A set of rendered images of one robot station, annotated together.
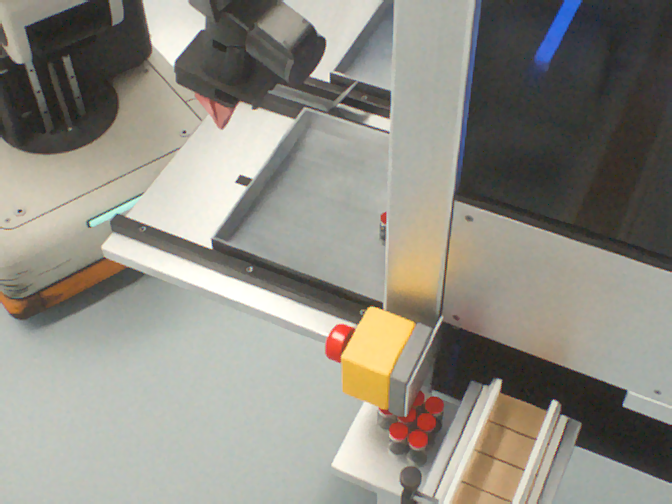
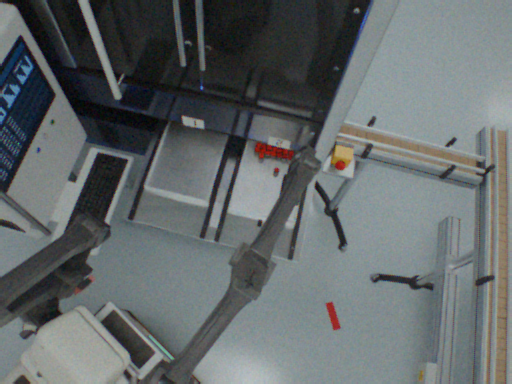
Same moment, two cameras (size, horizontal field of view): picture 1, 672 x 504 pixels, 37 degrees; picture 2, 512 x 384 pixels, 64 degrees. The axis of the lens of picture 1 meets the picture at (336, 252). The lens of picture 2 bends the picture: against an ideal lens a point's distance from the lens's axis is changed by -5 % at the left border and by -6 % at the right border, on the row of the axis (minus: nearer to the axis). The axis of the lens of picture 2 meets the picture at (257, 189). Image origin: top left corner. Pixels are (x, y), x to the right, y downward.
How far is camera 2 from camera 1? 1.44 m
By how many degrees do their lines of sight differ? 52
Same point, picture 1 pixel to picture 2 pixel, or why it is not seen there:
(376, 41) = (178, 192)
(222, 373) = (210, 304)
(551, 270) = not seen: hidden behind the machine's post
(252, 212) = not seen: hidden behind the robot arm
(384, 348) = (346, 150)
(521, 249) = not seen: hidden behind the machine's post
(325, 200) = (263, 195)
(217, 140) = (242, 237)
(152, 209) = (279, 250)
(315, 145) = (238, 203)
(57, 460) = (259, 355)
